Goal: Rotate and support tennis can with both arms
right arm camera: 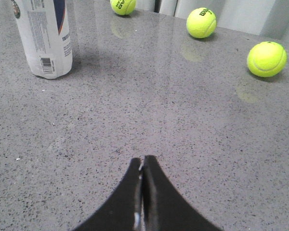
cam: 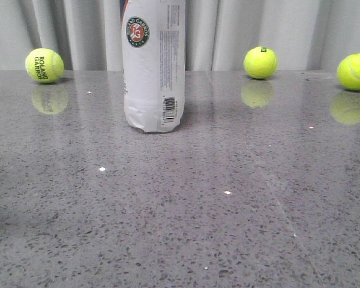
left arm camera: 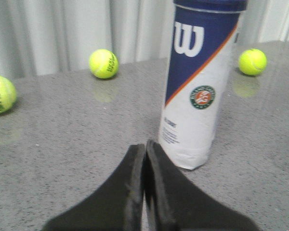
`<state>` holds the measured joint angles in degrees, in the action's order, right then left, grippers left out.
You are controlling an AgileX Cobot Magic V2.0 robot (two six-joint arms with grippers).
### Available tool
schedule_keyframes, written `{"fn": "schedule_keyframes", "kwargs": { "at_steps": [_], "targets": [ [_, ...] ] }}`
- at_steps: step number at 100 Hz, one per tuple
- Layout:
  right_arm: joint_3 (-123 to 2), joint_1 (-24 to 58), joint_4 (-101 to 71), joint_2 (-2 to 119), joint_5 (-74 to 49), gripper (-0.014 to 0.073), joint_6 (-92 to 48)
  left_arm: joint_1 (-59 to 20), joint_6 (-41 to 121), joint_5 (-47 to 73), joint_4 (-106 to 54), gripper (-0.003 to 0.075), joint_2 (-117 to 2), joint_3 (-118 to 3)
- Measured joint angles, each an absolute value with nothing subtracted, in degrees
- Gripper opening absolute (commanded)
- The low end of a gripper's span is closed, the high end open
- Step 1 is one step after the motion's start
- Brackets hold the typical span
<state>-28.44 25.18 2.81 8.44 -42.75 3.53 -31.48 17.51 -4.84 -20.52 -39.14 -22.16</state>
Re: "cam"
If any white blue tennis ball can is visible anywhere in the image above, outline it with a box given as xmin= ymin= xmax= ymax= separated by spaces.
xmin=120 ymin=0 xmax=186 ymax=133

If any Wilson 3 tennis ball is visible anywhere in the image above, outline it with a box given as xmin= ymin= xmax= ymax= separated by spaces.
xmin=244 ymin=46 xmax=278 ymax=79

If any Roland Garros tennis ball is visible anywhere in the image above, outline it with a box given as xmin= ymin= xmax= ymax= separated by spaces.
xmin=25 ymin=48 xmax=65 ymax=83

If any plain yellow tennis ball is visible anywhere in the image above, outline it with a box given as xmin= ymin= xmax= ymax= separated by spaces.
xmin=337 ymin=53 xmax=360 ymax=91

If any grey pleated curtain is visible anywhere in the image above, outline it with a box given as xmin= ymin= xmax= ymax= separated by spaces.
xmin=0 ymin=0 xmax=360 ymax=71

